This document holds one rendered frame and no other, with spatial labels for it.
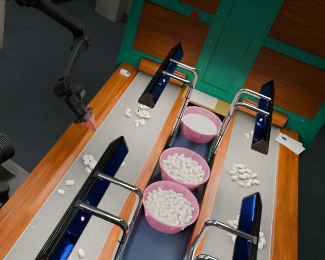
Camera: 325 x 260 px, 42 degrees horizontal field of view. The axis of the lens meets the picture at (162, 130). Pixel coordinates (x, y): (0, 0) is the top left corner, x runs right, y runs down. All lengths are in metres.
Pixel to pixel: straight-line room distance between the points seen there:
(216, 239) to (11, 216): 0.86
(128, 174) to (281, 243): 0.77
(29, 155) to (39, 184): 1.23
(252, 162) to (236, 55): 0.65
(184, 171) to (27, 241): 0.85
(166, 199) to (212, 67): 1.01
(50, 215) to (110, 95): 0.91
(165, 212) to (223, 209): 0.30
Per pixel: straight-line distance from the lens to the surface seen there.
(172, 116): 2.44
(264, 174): 2.39
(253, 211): 1.58
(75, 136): 2.11
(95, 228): 1.79
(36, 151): 3.12
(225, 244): 1.93
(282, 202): 2.25
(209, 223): 1.45
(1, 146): 1.99
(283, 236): 2.09
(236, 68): 2.65
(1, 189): 2.12
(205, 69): 2.67
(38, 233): 1.74
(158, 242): 1.90
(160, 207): 1.94
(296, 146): 2.69
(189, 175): 2.15
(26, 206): 1.79
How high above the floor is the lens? 2.14
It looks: 37 degrees down
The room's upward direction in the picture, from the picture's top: 20 degrees clockwise
